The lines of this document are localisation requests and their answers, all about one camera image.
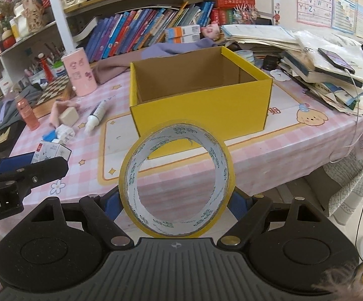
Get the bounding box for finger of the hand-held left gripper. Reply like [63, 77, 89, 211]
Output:
[0, 151, 36, 174]
[0, 156, 69, 192]

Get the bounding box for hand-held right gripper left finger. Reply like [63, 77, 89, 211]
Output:
[28, 186, 132, 249]

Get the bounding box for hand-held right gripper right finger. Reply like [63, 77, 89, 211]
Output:
[217, 188, 326, 249]

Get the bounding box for small white carton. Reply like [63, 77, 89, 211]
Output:
[31, 141, 72, 165]

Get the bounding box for blue plastic packet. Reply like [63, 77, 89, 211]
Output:
[42, 130, 58, 144]

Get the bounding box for white packet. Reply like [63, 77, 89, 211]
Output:
[55, 124, 76, 145]

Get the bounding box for yellow adhesive tape roll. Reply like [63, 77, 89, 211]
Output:
[119, 118, 236, 238]

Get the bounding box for yellow cardboard box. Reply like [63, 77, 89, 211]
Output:
[129, 46, 274, 159]

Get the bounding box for pink spray bottle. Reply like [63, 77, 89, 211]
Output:
[15, 95, 40, 131]

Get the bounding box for grey folded cloth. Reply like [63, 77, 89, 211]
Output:
[0, 85, 43, 134]

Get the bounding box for pink checked tablecloth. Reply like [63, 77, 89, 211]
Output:
[0, 66, 363, 236]

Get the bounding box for cream sponge block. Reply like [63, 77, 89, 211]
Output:
[58, 107, 79, 125]

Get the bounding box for white glue tube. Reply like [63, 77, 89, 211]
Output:
[85, 100, 110, 133]

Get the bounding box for wooden chessboard box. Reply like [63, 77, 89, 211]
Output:
[32, 74, 73, 118]

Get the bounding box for red slim bottle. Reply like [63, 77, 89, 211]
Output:
[37, 53, 55, 83]

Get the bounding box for pink cylindrical canister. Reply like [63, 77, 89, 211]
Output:
[61, 47, 98, 97]

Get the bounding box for purple and pink cloth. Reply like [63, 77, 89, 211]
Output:
[89, 37, 226, 86]

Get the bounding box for grey furry plush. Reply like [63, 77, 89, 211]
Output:
[312, 255, 363, 301]

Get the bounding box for black round jar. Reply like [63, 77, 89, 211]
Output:
[262, 55, 280, 70]

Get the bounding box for white shelf unit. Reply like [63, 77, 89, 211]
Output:
[0, 0, 273, 101]

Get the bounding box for pile of papers and books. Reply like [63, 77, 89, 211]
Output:
[222, 24, 363, 116]

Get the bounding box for row of colourful books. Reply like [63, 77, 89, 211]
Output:
[84, 2, 216, 62]

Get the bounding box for black smartphone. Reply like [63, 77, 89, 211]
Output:
[318, 48, 356, 73]

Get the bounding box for pink pig plush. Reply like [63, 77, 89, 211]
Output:
[200, 25, 223, 40]

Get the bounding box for orange and white cartons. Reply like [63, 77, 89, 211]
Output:
[165, 24, 201, 45]

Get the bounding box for red boxed book set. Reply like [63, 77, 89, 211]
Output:
[215, 0, 256, 26]

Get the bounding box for white charging cable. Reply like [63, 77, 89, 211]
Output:
[330, 68, 363, 164]

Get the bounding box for alphabet wall poster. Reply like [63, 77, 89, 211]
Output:
[296, 0, 333, 28]

